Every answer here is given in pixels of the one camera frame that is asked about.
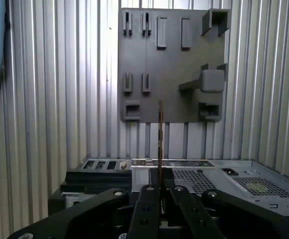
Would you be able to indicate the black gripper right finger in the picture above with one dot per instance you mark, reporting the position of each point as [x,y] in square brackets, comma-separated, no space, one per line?
[184,206]

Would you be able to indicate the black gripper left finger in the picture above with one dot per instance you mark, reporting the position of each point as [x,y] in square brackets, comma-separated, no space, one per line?
[146,211]

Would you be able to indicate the RAM stick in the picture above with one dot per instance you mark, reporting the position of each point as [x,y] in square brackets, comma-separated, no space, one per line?
[161,137]

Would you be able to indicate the black PC case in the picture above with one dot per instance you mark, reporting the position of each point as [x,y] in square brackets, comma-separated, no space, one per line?
[139,175]

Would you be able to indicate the grey power supply unit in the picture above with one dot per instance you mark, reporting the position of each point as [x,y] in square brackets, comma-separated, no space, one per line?
[230,171]

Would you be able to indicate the grey parts rack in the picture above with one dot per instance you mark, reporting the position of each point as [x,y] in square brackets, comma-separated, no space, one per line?
[174,64]

